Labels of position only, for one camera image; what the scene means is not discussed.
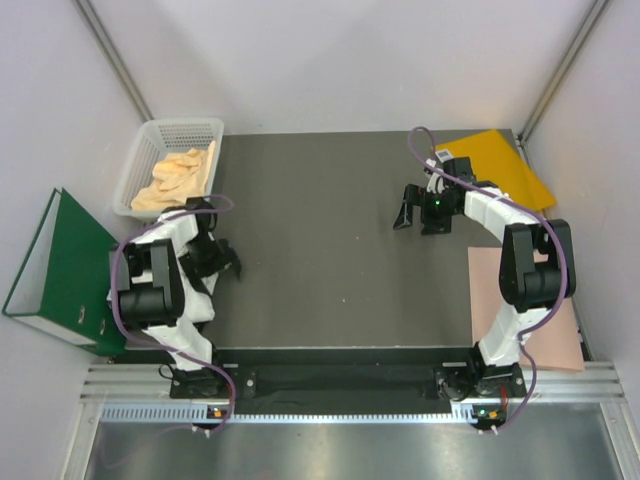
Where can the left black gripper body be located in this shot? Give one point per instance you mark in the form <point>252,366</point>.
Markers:
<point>202,255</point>

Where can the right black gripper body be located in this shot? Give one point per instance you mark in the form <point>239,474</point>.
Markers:
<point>435,212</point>

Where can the white t shirt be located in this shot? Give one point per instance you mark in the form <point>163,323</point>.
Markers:
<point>199,306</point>

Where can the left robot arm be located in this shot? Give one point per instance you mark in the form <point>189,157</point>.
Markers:
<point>162,281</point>

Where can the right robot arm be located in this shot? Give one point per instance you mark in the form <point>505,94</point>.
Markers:
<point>536,270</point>

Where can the orange t shirt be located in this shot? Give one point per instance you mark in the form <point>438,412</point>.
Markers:
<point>175,179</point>

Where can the white plastic basket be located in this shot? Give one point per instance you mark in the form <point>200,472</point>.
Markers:
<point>153,141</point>

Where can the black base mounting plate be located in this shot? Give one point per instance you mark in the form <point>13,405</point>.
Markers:
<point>323,382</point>

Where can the pink paper sheet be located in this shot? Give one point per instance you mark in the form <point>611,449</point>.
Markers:
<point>555,346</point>

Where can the green ring binder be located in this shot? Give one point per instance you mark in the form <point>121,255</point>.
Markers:
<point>62,285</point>

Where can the grey slotted cable duct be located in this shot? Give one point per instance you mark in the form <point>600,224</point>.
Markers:
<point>212,415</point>

